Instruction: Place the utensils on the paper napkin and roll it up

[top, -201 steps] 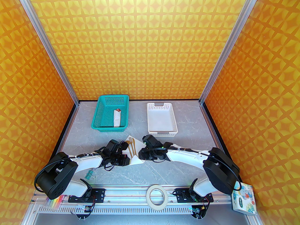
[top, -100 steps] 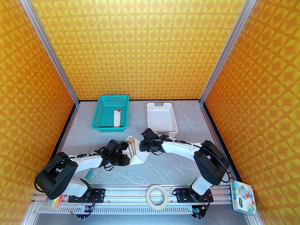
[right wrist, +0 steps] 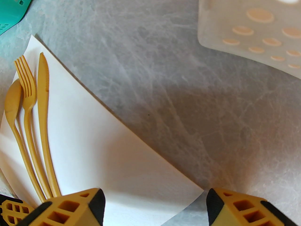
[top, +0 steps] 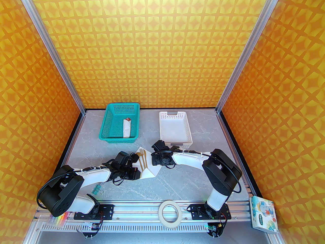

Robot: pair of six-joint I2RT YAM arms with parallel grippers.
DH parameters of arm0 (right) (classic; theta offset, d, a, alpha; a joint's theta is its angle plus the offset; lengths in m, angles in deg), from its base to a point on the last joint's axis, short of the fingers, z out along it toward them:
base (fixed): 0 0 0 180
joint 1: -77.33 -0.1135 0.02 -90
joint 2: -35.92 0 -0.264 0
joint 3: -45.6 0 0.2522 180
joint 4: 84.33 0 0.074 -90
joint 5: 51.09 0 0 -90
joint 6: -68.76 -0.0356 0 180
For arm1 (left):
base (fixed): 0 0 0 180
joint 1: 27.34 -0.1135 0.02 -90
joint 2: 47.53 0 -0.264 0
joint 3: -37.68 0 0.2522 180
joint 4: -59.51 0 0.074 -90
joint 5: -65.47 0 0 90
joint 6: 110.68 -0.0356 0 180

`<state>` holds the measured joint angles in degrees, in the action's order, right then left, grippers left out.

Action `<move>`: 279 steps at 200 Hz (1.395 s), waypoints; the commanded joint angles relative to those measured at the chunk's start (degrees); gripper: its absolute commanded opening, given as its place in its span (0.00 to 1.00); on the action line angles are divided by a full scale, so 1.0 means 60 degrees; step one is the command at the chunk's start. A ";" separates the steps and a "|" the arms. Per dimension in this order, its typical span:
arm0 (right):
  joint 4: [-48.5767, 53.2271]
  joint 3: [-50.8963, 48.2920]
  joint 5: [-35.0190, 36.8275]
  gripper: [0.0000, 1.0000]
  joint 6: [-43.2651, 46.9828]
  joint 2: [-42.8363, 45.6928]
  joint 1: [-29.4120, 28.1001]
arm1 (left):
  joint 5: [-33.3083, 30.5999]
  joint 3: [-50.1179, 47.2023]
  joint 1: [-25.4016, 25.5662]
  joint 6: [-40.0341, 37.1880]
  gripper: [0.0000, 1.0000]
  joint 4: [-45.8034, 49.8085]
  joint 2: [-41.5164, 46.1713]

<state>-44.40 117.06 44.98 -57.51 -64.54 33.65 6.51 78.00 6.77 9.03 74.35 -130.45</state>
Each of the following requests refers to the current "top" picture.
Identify white masking tape roll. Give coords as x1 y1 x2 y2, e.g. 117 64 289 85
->
159 200 182 225

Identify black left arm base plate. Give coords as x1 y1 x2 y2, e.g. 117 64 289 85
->
74 204 114 219

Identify white paper napkin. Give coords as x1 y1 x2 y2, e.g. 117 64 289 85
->
133 145 160 179

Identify colourful tissue pack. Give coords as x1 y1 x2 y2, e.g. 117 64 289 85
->
250 196 279 234

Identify rainbow marker pack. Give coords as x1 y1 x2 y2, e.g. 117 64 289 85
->
48 211 70 229

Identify teal plastic basket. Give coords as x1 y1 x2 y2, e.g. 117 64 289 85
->
99 103 140 144

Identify small controller board with wires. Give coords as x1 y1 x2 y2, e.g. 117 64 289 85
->
206 223 224 238
81 223 101 238

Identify white perforated plastic basket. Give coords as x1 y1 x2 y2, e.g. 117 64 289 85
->
159 111 193 149

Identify aluminium mounting rail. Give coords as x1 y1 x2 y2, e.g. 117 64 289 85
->
36 200 254 222

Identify rolled white napkin bundle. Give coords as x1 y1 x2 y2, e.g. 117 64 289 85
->
123 118 132 139

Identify aluminium frame post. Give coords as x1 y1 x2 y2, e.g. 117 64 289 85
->
13 0 86 114
216 0 285 112

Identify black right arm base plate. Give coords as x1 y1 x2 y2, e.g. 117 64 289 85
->
189 204 231 220

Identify white slotted cable tray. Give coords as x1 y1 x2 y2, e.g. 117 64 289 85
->
41 223 254 233

